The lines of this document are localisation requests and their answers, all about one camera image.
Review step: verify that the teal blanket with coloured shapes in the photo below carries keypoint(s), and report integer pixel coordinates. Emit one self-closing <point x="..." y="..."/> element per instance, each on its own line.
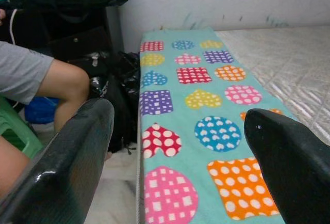
<point x="193" y="136"/>

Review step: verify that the person's bare leg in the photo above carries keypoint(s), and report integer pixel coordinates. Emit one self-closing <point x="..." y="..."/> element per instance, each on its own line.
<point x="10" y="164"/>
<point x="65" y="84"/>

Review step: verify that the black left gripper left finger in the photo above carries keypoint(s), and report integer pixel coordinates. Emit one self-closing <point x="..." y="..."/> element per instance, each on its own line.
<point x="59" y="169"/>

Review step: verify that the blue bag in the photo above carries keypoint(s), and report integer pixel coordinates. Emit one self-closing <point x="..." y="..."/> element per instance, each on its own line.
<point x="41" y="109"/>

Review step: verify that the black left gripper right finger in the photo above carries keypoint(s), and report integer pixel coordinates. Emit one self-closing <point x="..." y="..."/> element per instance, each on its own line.
<point x="296" y="172"/>

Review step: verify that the green plastic stool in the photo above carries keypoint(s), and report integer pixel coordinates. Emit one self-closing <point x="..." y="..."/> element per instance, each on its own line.
<point x="15" y="131"/>

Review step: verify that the white quilted mattress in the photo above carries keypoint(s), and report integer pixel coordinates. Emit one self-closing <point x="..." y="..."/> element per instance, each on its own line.
<point x="291" y="64"/>

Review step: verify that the grey shorts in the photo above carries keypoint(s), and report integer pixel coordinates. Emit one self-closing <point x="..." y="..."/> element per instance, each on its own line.
<point x="20" y="71"/>

